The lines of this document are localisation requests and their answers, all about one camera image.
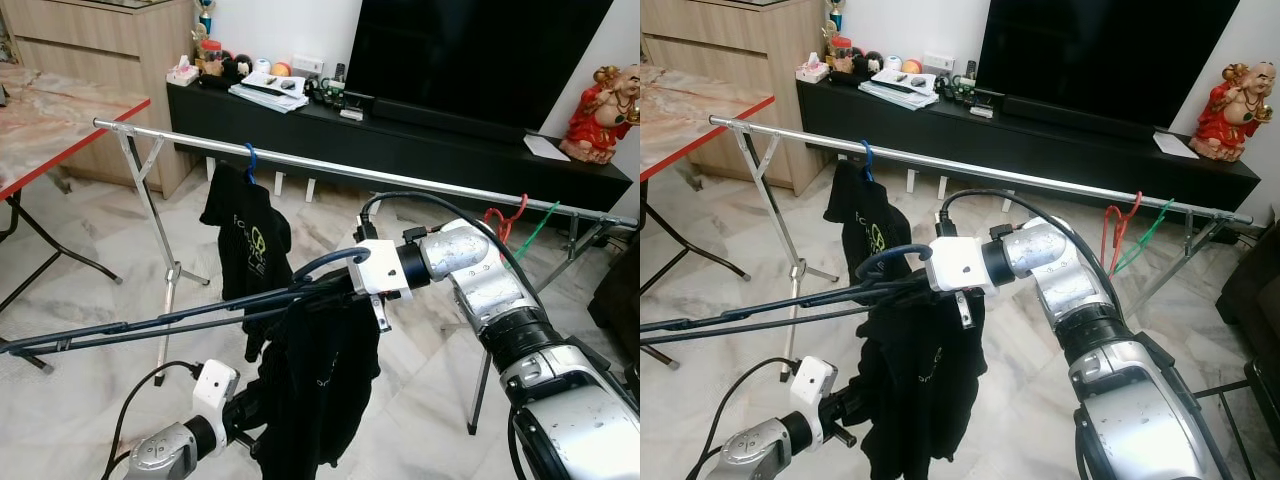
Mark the red Buddha statue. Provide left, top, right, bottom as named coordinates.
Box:
left=558, top=63, right=640, bottom=166
left=1188, top=60, right=1279, bottom=163

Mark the silver metal clothes rack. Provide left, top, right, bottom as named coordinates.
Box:
left=708, top=115, right=1253, bottom=381
left=93, top=117, right=640, bottom=436

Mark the green hanger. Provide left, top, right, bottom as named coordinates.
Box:
left=1115, top=198, right=1176, bottom=276
left=517, top=202, right=563, bottom=263

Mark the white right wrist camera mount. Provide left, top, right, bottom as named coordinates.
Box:
left=925, top=235, right=989, bottom=301
left=348, top=238, right=414, bottom=306

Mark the black TV console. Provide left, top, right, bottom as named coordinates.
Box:
left=165, top=80, right=633, bottom=213
left=795, top=78, right=1261, bottom=213

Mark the black soundbar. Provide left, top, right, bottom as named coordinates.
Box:
left=368, top=93, right=529, bottom=146
left=1000, top=92, right=1161, bottom=141

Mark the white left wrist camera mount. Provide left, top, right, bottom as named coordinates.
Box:
left=192, top=360, right=242, bottom=429
left=790, top=355, right=839, bottom=426

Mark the black plastic hanger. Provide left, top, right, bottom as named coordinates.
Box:
left=640, top=243, right=936, bottom=346
left=0, top=248, right=373, bottom=359

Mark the dark small ornament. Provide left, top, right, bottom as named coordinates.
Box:
left=305, top=72, right=351, bottom=106
left=935, top=70, right=981, bottom=104

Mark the black printed T-shirt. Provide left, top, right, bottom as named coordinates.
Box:
left=198, top=163, right=294, bottom=363
left=823, top=160, right=913, bottom=301

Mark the white paper sheet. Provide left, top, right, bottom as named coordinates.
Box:
left=1152, top=130, right=1201, bottom=159
left=522, top=133, right=571, bottom=163

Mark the marble-pattern folding table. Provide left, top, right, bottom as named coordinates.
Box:
left=640, top=65, right=776, bottom=371
left=0, top=65, right=151, bottom=373

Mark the light wooden cabinet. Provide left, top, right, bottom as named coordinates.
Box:
left=640, top=0, right=833, bottom=196
left=0, top=0, right=206, bottom=196

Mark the paper stack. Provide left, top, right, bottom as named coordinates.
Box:
left=858, top=68, right=941, bottom=111
left=228, top=70, right=311, bottom=114

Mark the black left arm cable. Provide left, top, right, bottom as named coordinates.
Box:
left=100, top=360, right=206, bottom=480
left=698, top=358, right=801, bottom=480

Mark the black television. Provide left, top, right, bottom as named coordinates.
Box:
left=343, top=0, right=613, bottom=131
left=975, top=0, right=1241, bottom=129

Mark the black folding chair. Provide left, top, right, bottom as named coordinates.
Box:
left=1192, top=358, right=1280, bottom=480

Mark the red hanger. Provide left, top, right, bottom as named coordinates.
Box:
left=483, top=192, right=529, bottom=246
left=1100, top=190, right=1144, bottom=273

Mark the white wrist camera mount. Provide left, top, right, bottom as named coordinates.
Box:
left=348, top=238, right=414, bottom=306
left=790, top=355, right=839, bottom=426
left=925, top=235, right=989, bottom=301
left=192, top=360, right=242, bottom=429

